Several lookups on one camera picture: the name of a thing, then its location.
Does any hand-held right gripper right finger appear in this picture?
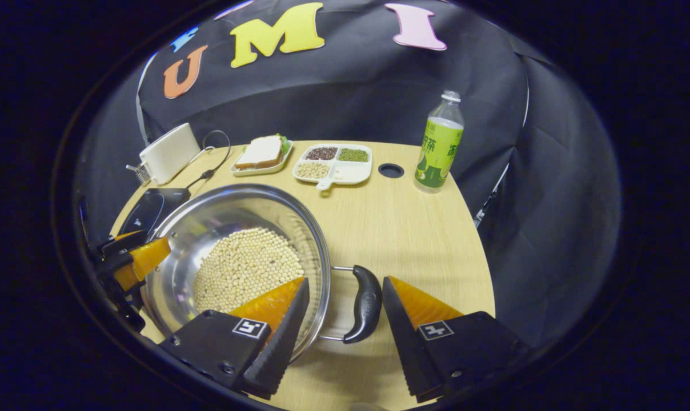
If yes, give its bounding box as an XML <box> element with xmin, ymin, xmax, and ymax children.
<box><xmin>382</xmin><ymin>276</ymin><xmax>531</xmax><ymax>403</ymax></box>

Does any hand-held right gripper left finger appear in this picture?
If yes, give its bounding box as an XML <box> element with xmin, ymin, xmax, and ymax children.
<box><xmin>158</xmin><ymin>277</ymin><xmax>311</xmax><ymax>400</ymax></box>

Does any black induction cooktop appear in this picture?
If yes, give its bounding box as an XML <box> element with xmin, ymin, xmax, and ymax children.
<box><xmin>117</xmin><ymin>187</ymin><xmax>192</xmax><ymax>237</ymax></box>

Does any stainless steel pot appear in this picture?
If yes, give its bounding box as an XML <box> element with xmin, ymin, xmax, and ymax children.
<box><xmin>141</xmin><ymin>183</ymin><xmax>383</xmax><ymax>363</ymax></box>

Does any pile of soybeans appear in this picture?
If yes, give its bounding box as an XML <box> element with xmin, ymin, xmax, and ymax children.
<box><xmin>192</xmin><ymin>227</ymin><xmax>306</xmax><ymax>313</ymax></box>

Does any white toaster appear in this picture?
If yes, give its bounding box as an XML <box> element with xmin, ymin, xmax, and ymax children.
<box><xmin>138</xmin><ymin>123</ymin><xmax>202</xmax><ymax>186</ymax></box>

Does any white sandwich plate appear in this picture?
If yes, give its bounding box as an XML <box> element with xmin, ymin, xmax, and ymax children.
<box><xmin>230</xmin><ymin>140</ymin><xmax>294</xmax><ymax>177</ymax></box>

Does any sandwich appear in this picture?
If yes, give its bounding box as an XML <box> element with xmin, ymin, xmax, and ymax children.
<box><xmin>234</xmin><ymin>135</ymin><xmax>291</xmax><ymax>170</ymax></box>

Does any white divided bean dish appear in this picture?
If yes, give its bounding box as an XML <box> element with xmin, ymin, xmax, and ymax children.
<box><xmin>292</xmin><ymin>143</ymin><xmax>373</xmax><ymax>191</ymax></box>

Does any green label drink bottle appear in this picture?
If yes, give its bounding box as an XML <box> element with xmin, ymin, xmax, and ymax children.
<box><xmin>414</xmin><ymin>90</ymin><xmax>466</xmax><ymax>195</ymax></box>

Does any small wire basket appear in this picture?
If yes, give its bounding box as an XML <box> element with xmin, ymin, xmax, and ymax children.
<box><xmin>126</xmin><ymin>163</ymin><xmax>153</xmax><ymax>188</ymax></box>

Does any white toaster cable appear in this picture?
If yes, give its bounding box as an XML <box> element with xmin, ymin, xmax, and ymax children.
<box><xmin>187</xmin><ymin>146</ymin><xmax>216</xmax><ymax>167</ymax></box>

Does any black power cable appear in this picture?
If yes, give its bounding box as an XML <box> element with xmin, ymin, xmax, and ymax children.
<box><xmin>185</xmin><ymin>130</ymin><xmax>232</xmax><ymax>192</ymax></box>

